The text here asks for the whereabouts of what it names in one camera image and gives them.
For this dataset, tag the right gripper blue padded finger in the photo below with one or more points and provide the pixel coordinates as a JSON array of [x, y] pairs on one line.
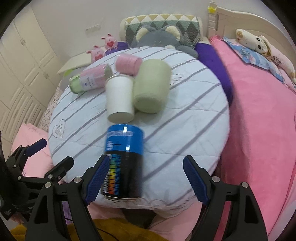
[[245, 221], [47, 221]]

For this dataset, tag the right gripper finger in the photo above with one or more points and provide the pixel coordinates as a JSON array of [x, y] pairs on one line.
[[55, 174], [20, 156]]

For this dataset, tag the blue black CoolTowel can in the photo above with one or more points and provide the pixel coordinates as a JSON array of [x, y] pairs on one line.
[[124, 146]]

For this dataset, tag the white paper cup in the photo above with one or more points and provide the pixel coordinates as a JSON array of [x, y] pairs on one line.
[[119, 98]]

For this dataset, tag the pink fuzzy cup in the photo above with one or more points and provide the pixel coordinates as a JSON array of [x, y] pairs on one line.
[[127, 64]]

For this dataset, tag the green fuzzy cup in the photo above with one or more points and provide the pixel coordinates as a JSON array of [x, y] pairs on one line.
[[151, 86]]

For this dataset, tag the pink fleece blanket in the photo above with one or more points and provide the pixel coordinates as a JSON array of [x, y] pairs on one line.
[[260, 148]]

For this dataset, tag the cream wardrobe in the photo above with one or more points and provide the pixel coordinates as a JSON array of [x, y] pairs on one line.
[[29, 75]]

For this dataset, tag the pink green labelled can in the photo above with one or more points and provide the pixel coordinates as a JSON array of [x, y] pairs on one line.
[[90, 79]]

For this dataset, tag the white bedside table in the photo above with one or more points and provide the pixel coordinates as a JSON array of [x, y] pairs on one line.
[[78, 61]]

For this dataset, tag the pink bunny toy left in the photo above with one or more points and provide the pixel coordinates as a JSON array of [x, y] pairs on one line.
[[96, 53]]

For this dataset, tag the pink bunny toy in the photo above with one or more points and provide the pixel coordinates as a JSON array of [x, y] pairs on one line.
[[96, 53], [110, 42]]

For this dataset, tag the pink bunny toy right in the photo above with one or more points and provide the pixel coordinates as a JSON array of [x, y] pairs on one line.
[[110, 42]]

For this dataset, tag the blue cartoon pillow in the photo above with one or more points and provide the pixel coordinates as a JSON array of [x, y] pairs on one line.
[[249, 56]]

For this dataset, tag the purple blanket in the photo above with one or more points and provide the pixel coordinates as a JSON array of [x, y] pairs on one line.
[[207, 56]]

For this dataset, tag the grey bear plush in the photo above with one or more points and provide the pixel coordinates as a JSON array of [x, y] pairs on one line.
[[169, 36]]

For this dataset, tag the cream dog plush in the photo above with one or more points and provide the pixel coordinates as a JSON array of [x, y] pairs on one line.
[[262, 46]]

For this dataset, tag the triangle patterned pillow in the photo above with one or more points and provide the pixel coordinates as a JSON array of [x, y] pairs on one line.
[[189, 25]]

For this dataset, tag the cream wooden headboard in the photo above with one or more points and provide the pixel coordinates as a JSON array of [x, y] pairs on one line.
[[224, 22]]

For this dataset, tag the yellow star ornament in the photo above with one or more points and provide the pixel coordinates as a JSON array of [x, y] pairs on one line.
[[211, 10]]

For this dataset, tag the white wall socket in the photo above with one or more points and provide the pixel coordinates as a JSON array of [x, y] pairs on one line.
[[92, 29]]

